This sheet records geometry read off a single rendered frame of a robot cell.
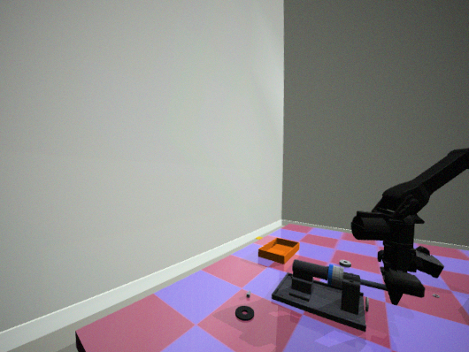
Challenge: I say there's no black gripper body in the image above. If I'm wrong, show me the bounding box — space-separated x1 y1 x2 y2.
378 240 425 298

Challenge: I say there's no blue spacer ring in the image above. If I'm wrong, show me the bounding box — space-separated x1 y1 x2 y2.
327 264 334 286

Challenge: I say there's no orange open-top tray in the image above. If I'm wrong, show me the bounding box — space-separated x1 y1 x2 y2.
258 238 300 264

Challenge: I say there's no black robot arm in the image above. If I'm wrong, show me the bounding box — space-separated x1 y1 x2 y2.
350 149 469 278

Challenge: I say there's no blue cylinder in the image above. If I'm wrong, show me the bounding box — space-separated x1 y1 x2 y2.
360 279 388 291

